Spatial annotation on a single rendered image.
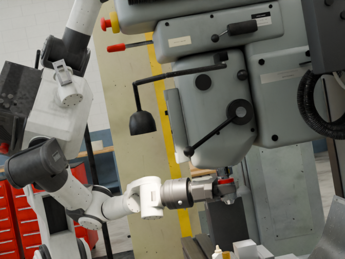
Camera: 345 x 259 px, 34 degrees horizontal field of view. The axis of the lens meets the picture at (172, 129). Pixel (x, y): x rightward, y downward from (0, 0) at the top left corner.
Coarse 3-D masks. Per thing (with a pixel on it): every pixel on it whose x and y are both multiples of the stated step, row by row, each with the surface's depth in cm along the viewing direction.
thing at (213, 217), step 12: (204, 204) 211; (216, 204) 193; (228, 204) 193; (240, 204) 193; (216, 216) 193; (228, 216) 193; (240, 216) 193; (216, 228) 193; (228, 228) 194; (240, 228) 194; (216, 240) 194; (228, 240) 194; (240, 240) 194
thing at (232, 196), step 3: (225, 183) 160; (228, 183) 160; (231, 183) 160; (234, 183) 161; (222, 195) 161; (225, 195) 160; (228, 195) 160; (231, 195) 160; (234, 195) 160; (222, 198) 161; (225, 198) 160; (228, 198) 160; (231, 198) 160; (234, 198) 160
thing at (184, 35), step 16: (192, 16) 148; (208, 16) 148; (224, 16) 148; (240, 16) 149; (256, 16) 149; (272, 16) 149; (160, 32) 147; (176, 32) 147; (192, 32) 147; (208, 32) 148; (256, 32) 149; (272, 32) 150; (160, 48) 150; (176, 48) 147; (192, 48) 148; (208, 48) 149; (224, 48) 153
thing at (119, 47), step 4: (152, 40) 168; (116, 44) 167; (120, 44) 167; (124, 44) 167; (128, 44) 167; (132, 44) 167; (136, 44) 167; (140, 44) 168; (144, 44) 168; (148, 44) 168; (108, 48) 166; (112, 48) 166; (116, 48) 166; (120, 48) 167; (124, 48) 167; (108, 52) 167
